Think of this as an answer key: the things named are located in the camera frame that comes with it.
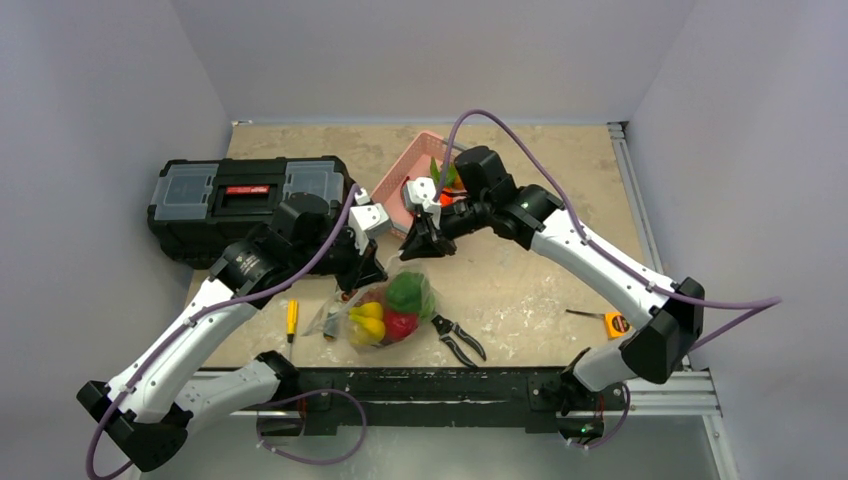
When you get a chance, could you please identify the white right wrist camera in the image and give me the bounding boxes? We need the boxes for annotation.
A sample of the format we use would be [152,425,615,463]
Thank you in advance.
[401,177,442,214]

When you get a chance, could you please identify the black plastic toolbox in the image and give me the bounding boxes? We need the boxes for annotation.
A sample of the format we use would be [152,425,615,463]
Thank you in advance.
[147,156,354,270]

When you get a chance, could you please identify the green handled screwdriver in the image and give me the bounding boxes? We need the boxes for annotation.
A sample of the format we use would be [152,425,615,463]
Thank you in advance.
[322,303,341,342]

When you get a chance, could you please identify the orange carrot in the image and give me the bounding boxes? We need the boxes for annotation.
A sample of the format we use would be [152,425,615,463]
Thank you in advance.
[439,188,466,206]

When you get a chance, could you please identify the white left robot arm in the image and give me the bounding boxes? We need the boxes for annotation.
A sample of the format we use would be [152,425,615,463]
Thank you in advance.
[77,187,391,478]

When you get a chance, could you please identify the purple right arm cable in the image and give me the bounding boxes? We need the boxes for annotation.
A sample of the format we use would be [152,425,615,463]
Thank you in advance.
[433,109,783,452]

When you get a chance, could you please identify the yellow banana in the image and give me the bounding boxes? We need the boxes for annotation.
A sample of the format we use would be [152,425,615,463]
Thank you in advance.
[349,302,384,321]

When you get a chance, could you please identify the purple grape bunch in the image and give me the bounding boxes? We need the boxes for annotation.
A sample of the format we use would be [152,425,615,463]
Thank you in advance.
[361,284,388,306]

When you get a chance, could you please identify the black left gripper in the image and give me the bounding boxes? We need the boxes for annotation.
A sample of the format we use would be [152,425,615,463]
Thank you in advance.
[292,221,388,294]

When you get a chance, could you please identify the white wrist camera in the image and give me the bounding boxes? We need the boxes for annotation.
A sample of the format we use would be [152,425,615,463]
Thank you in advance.
[347,184,392,256]
[401,177,442,214]

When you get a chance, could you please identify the yellow handled screwdriver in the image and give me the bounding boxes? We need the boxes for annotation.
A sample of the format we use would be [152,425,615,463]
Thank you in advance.
[286,299,299,345]

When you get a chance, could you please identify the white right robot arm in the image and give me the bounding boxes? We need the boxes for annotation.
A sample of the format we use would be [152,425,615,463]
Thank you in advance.
[400,146,705,407]

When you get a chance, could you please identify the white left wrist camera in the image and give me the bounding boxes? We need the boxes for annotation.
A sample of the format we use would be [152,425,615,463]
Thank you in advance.
[347,184,392,256]

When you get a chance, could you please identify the red apple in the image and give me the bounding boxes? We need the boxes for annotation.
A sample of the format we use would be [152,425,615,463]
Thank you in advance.
[382,310,419,344]

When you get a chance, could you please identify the clear dotted zip top bag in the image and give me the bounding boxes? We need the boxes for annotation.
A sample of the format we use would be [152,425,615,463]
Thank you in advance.
[302,256,439,353]

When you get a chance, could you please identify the black handled pliers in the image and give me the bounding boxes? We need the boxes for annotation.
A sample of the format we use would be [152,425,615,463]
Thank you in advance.
[431,315,487,369]

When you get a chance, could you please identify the green bell pepper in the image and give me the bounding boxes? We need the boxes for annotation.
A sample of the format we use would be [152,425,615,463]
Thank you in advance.
[384,271,436,318]

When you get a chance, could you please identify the pink perforated plastic basket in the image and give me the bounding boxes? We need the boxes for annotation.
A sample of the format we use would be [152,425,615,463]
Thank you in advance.
[369,131,448,239]

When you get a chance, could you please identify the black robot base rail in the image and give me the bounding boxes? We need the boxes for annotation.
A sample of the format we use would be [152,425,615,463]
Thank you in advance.
[249,367,628,438]

